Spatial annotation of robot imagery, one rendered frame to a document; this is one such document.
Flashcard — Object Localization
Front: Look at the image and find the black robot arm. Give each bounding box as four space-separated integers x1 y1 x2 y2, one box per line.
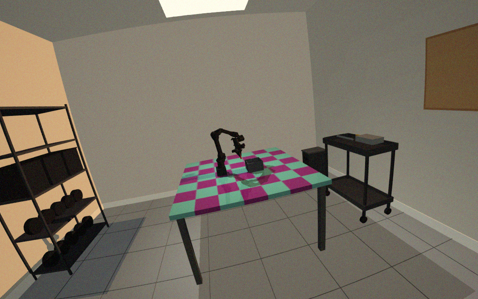
210 128 245 169

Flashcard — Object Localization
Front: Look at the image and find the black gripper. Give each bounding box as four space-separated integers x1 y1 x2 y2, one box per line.
232 142 242 157

